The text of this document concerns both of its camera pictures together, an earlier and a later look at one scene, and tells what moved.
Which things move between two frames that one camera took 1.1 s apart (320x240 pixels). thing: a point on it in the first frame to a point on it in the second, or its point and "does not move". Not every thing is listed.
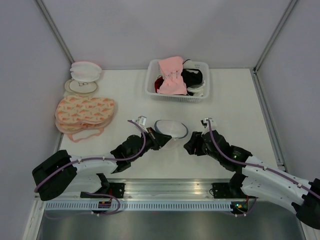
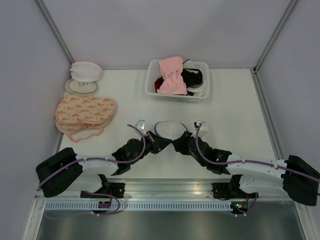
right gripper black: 195,140 to 180,144
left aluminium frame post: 50,22 does not move
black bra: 191,77 does not move
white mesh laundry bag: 172,128 does not move
